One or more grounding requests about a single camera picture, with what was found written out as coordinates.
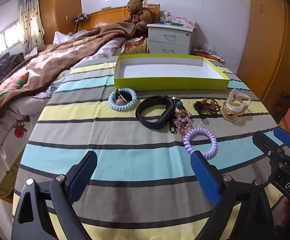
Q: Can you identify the beige translucent hair claw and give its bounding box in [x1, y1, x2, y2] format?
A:
[221, 88, 251, 122]

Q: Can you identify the purple spiral hair tie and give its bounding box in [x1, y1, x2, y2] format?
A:
[182, 127, 218, 158]

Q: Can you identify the brown beaded bracelet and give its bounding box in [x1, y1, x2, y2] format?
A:
[193, 98, 222, 120]

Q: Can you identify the pink rhinestone hair clip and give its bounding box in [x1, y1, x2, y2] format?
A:
[174, 109, 193, 139]

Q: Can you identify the teal bead black hair tie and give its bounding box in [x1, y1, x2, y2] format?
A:
[168, 96, 186, 133]

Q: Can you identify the black smart band strap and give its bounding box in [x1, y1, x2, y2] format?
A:
[135, 95, 175, 130]

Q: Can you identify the light blue spiral hair tie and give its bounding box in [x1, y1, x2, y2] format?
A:
[108, 87, 138, 112]

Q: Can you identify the pink pompom black hair tie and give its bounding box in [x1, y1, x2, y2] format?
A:
[115, 90, 131, 106]

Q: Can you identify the person's right hand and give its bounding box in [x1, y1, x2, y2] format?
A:
[278, 197, 290, 227]

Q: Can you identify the wooden wardrobe right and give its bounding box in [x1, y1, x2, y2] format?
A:
[237, 0, 290, 114]

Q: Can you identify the orange storage box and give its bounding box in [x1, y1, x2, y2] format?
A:
[193, 45, 225, 64]

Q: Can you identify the striped table cloth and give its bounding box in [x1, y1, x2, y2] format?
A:
[13, 62, 283, 239]

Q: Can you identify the brown fleece blanket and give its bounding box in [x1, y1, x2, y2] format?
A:
[0, 22, 136, 118]

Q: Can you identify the pink floral tissue box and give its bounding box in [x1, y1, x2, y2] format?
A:
[172, 17, 198, 29]

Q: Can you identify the white two-drawer nightstand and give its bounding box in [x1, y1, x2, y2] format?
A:
[147, 23, 195, 55]

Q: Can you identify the black chair with clothes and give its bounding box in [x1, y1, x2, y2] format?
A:
[0, 53, 25, 81]

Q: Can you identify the green shallow cardboard box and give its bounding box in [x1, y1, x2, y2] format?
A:
[114, 54, 230, 92]

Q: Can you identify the yellow pillow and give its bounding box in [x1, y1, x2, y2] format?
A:
[121, 36, 149, 55]

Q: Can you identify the brown teddy bear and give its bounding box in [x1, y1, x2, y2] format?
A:
[123, 0, 152, 31]

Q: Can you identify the spotted window curtain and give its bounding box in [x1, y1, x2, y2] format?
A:
[18, 0, 45, 54]

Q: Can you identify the wooden headboard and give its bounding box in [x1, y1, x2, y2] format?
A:
[78, 4, 160, 31]

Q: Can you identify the wooden wardrobe left corner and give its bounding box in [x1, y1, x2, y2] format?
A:
[39, 0, 82, 44]

